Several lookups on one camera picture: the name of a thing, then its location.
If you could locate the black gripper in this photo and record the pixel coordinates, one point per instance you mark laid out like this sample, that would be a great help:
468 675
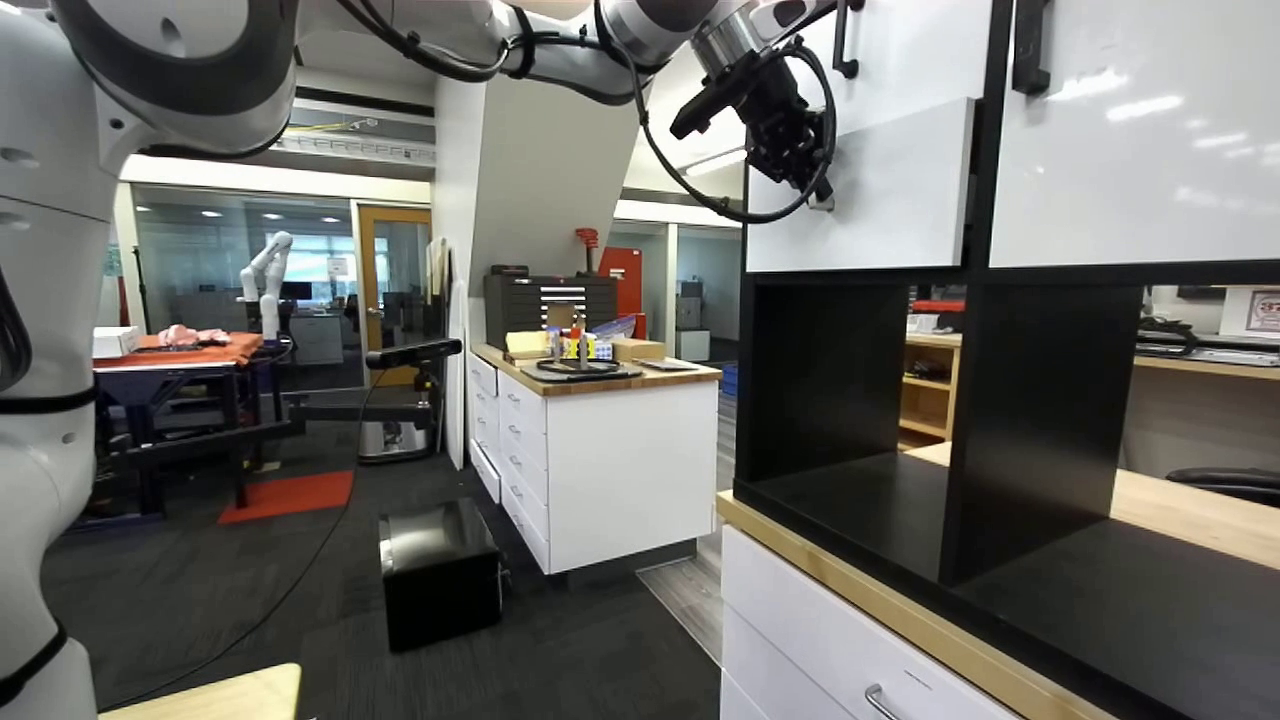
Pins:
776 105

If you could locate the small white robot arm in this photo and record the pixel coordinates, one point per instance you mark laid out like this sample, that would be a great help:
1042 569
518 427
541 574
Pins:
265 275

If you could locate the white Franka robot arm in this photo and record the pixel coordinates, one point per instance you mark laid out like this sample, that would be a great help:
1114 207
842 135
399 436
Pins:
52 264

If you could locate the wooden shelf unit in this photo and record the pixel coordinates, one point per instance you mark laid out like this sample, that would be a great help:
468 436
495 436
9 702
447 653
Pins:
930 385

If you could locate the colourful small objects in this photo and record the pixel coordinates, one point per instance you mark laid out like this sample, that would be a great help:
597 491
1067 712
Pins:
578 344

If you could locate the black tool chest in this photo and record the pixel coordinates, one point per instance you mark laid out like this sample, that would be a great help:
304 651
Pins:
534 300

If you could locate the white island cabinet wooden top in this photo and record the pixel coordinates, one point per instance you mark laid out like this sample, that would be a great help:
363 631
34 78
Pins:
626 466

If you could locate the wooden counter with clutter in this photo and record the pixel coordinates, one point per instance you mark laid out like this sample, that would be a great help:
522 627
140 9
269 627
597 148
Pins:
1205 342

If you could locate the black metal stand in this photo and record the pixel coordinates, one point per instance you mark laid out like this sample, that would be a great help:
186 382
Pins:
400 385

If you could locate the white base cabinet wooden top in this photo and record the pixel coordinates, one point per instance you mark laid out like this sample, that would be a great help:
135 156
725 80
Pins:
801 627

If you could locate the black box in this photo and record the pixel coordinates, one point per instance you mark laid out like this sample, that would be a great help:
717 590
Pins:
436 574

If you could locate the red floor mat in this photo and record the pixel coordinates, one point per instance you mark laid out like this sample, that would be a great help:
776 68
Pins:
289 496

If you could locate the red topped black table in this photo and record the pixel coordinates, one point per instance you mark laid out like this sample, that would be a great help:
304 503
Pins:
186 357

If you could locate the flat white box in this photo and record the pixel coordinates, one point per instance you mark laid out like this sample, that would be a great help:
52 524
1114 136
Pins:
113 342

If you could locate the light wooden table corner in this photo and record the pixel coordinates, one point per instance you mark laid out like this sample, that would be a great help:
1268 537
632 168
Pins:
222 698

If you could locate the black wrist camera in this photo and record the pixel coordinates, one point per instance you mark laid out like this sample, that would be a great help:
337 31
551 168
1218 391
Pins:
706 105

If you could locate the black shelf cabinet frame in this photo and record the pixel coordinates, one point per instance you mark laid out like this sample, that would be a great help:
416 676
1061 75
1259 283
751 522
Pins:
1042 413

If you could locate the wooden door frame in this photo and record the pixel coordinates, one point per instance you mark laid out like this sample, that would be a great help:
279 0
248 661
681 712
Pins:
363 275

